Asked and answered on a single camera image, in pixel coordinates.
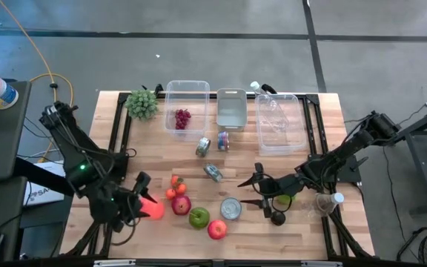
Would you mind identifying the grey plastic bin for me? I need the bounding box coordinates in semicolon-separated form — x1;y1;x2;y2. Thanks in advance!
216;88;248;133

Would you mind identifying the black avocado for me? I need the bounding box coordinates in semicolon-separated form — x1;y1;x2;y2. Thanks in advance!
270;211;287;227

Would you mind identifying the blue and pink label can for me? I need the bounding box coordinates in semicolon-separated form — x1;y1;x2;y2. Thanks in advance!
216;131;231;152

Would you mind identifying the black aluminium frame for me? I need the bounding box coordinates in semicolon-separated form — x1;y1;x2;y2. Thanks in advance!
59;90;376;260

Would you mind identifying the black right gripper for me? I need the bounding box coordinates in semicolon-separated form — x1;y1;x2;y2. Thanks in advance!
236;162;304;220

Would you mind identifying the yellow cable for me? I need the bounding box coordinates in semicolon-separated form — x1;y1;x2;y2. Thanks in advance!
0;0;78;164

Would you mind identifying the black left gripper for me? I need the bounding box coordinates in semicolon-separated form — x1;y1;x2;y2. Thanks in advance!
90;171;159;234

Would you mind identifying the olive green label tin can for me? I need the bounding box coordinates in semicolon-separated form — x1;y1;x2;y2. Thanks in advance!
194;136;212;158

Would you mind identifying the clear bottle with white cap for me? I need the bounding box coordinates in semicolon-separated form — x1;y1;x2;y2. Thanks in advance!
302;191;345;218
249;81;291;134

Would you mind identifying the neon orange plastic bottle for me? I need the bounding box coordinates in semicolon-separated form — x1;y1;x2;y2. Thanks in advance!
139;194;166;221

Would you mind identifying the green apple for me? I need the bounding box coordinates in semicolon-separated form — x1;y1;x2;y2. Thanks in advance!
188;206;211;230

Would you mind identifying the green pear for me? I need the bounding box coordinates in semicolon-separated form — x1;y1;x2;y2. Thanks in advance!
275;193;298;206

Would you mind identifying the silver metal bar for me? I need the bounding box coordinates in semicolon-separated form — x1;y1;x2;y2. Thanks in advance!
93;259;136;267
301;260;343;267

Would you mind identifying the white cardboard box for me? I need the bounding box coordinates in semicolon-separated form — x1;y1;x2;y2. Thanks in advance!
23;159;68;207

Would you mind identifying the clear plastic bin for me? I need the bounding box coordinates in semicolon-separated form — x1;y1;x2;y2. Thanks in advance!
254;92;308;156
162;79;211;142

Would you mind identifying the green and blue label can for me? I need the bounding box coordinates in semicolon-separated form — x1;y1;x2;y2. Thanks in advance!
202;162;224;182

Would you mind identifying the teal label tin can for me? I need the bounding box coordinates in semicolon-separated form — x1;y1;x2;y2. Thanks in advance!
219;197;243;221

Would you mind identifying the green spiky artificial plant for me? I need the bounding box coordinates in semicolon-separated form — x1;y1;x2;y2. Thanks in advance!
124;88;159;122

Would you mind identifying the red apple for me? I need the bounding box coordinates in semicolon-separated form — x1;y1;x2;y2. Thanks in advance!
207;219;228;241

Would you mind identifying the bunch of red grapes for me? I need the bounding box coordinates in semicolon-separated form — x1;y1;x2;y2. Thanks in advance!
173;108;192;131

